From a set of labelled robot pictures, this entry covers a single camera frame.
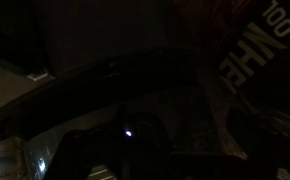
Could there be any black coffee maker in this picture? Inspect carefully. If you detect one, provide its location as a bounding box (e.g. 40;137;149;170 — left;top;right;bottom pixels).
0;46;253;180

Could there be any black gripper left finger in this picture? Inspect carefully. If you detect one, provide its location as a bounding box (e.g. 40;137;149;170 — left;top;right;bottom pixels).
49;128;126;180

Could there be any black whey protein tub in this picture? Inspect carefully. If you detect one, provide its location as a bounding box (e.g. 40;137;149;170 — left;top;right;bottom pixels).
214;0;290;141

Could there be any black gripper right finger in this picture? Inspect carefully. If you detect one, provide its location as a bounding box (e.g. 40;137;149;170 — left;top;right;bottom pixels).
169;151;253;180

